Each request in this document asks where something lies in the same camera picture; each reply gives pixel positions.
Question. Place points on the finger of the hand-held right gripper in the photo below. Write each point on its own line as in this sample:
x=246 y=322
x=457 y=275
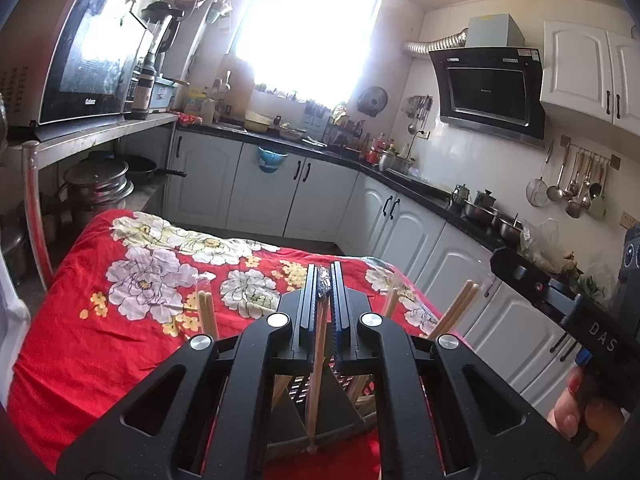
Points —
x=520 y=270

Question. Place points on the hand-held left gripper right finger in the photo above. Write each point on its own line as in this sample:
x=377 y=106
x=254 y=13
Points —
x=341 y=320

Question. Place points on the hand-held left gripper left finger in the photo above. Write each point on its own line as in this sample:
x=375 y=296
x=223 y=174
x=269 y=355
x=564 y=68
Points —
x=311 y=310

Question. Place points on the wooden chopstick pair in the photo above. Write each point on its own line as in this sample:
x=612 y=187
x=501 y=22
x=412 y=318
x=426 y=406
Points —
x=317 y=385

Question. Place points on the black plastic utensil basket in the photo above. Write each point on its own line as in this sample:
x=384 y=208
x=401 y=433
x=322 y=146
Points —
x=340 y=410

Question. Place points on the group of chopsticks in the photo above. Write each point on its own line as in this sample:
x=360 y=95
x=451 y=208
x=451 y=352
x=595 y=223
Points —
x=207 y=315

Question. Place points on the person's right hand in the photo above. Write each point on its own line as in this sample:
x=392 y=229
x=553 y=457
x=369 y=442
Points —
x=562 y=410

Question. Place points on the plastic bag of vegetables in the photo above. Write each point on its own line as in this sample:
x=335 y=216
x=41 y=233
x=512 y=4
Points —
x=545 y=245

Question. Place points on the steel bowl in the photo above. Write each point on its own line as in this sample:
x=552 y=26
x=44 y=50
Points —
x=480 y=215
x=511 y=229

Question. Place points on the small steel kettle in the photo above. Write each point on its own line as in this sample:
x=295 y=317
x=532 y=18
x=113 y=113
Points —
x=461 y=195
x=485 y=199

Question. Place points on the white kitchen base cabinets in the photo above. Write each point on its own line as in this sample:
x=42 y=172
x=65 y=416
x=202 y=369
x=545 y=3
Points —
x=320 y=195

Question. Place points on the black kitchen countertop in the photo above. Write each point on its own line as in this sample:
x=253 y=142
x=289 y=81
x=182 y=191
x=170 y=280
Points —
x=430 y=195

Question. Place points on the blue hanging basket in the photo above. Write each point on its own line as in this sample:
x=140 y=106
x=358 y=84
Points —
x=272 y=160

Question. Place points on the steel stockpot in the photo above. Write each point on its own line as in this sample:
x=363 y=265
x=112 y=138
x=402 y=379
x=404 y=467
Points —
x=395 y=162

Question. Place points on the red kettle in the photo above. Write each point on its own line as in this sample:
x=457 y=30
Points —
x=376 y=156

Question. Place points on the black range hood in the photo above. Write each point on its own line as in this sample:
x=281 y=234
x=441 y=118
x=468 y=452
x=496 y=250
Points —
x=485 y=90

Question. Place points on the hanging steel kitchen tools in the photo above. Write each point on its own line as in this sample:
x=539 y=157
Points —
x=417 y=110

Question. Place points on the blue knife holder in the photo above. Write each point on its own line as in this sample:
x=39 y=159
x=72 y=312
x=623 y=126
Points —
x=315 y=117

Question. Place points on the yellow basin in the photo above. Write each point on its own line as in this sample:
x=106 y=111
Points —
x=257 y=124

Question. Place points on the black frying pan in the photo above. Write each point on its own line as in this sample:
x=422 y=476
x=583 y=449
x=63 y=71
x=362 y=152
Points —
x=140 y=165

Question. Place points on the white plastic jug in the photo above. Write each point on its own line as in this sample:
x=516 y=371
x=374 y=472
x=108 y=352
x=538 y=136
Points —
x=207 y=110

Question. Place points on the red cloth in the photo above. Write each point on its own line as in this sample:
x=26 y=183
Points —
x=189 y=119

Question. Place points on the wooden cutting board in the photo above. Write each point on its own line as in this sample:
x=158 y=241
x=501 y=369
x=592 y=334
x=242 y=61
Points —
x=239 y=85

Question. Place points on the red floral tablecloth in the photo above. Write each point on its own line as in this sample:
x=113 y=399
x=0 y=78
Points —
x=75 y=360

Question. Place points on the steel pot with lid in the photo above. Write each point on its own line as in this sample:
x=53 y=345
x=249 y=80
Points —
x=95 y=185

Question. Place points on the blue-grey box appliance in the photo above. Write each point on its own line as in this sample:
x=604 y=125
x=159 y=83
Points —
x=164 y=95

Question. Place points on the bright kitchen window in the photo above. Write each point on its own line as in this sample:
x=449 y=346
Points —
x=305 y=35

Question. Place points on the steel shelf table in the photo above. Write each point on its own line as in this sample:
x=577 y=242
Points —
x=100 y=132

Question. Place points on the dark glass bottle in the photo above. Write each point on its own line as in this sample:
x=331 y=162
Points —
x=141 y=90

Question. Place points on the black blender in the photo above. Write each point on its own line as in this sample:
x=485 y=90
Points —
x=162 y=30

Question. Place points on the black door microwave oven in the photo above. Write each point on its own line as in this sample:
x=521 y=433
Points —
x=85 y=60

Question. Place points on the wall rack of ladles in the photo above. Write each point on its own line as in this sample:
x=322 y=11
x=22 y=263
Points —
x=575 y=200

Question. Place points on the beige wall socket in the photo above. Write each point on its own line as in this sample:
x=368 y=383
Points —
x=630 y=219

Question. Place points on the white wall socket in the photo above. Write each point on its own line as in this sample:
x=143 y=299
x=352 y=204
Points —
x=424 y=134

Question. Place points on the white wall cabinet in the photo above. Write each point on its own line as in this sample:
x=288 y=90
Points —
x=575 y=70

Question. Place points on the round dark wall fan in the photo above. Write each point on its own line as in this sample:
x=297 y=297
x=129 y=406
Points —
x=372 y=100

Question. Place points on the silver flexible exhaust duct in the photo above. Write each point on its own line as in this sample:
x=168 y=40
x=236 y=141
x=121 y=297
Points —
x=430 y=46

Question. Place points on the green wall organizer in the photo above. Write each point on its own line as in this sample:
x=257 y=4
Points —
x=217 y=12

